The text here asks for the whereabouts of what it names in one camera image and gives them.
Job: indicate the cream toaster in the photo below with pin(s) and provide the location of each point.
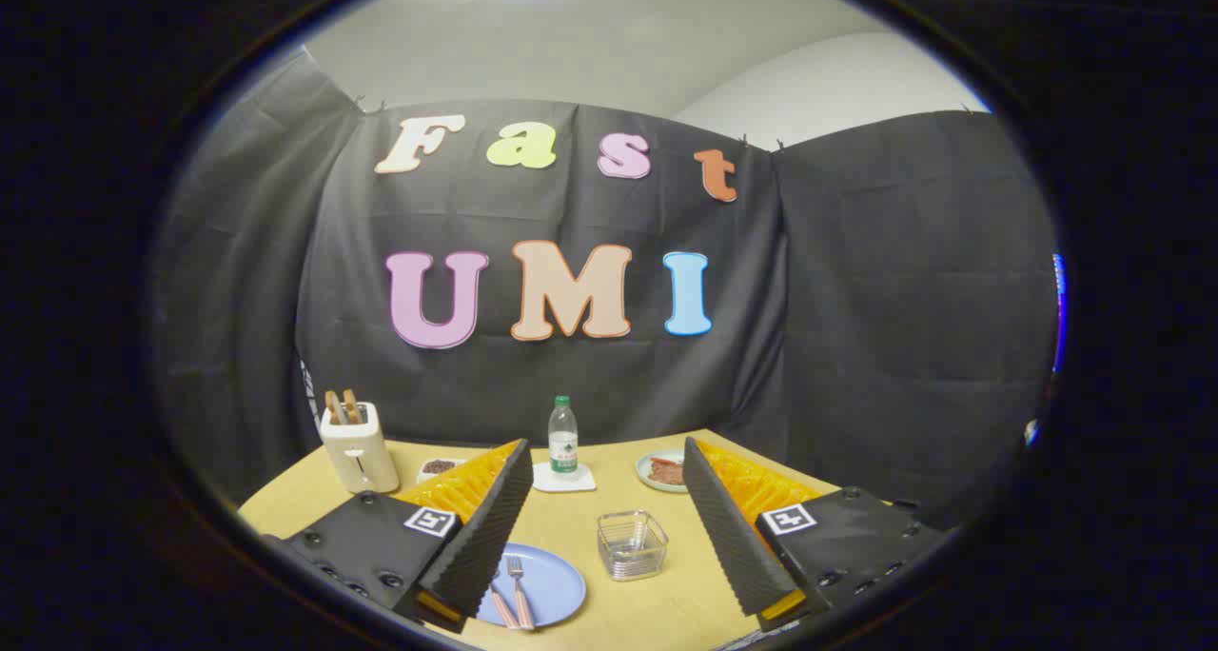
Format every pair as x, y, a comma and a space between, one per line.
360, 456

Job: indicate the white square coaster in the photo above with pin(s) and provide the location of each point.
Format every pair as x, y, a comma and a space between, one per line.
547, 482

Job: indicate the pale green plate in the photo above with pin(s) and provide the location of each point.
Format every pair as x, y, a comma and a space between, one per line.
645, 470

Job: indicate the clear water bottle green cap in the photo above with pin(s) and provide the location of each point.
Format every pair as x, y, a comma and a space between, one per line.
563, 437

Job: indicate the black backdrop cloth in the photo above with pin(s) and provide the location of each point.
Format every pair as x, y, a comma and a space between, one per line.
904, 299

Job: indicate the clear cutlery holder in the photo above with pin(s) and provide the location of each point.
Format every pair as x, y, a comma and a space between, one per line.
632, 544

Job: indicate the toasted bread slice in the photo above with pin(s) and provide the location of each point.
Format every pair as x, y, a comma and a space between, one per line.
352, 404
335, 407

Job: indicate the blue round plate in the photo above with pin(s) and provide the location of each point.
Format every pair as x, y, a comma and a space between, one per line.
557, 584

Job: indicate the sliced meat with vegetables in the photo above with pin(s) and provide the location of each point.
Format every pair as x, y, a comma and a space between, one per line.
668, 472

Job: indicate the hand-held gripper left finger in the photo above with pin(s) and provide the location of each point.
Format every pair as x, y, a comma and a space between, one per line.
490, 527

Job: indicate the white divided snack dish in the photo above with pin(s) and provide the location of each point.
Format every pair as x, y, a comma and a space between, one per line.
438, 466

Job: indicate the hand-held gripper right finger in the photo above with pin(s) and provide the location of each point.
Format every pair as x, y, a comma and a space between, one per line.
728, 527

